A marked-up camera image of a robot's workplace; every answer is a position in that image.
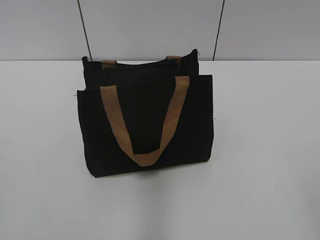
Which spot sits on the black tote bag tan handles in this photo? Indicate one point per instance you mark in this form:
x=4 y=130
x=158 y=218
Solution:
x=139 y=117

